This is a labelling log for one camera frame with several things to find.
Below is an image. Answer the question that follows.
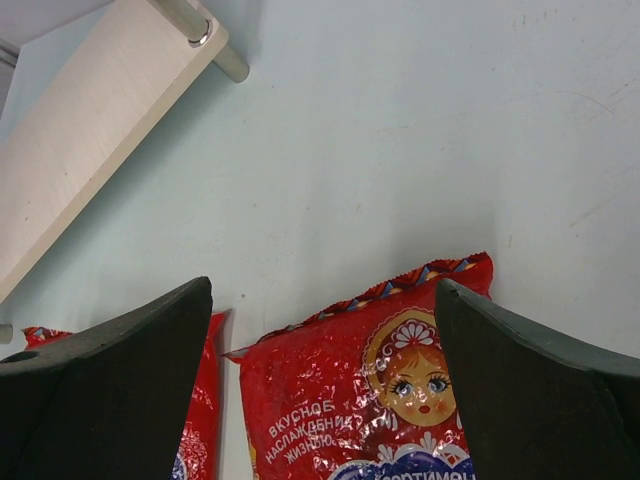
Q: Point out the red matryoshka candy bag left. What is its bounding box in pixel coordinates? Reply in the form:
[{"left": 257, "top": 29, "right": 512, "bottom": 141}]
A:
[{"left": 13, "top": 311, "right": 226, "bottom": 479}]

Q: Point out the red matryoshka candy bag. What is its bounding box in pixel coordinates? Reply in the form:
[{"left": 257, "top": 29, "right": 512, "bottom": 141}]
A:
[
  {"left": 229, "top": 252, "right": 494, "bottom": 479},
  {"left": 13, "top": 311, "right": 226, "bottom": 479}
]

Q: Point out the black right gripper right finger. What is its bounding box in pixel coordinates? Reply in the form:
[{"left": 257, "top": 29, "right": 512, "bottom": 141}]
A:
[{"left": 435, "top": 279, "right": 639, "bottom": 479}]

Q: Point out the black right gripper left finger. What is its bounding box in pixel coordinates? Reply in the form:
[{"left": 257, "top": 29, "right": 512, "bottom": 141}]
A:
[{"left": 1, "top": 277, "right": 213, "bottom": 479}]

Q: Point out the light wooden two-tier shelf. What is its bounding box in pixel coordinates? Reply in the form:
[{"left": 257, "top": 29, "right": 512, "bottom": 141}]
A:
[{"left": 1, "top": 1, "right": 247, "bottom": 349}]

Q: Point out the red matryoshka candy bag right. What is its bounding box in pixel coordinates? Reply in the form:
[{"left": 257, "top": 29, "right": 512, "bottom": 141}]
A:
[{"left": 229, "top": 252, "right": 494, "bottom": 479}]

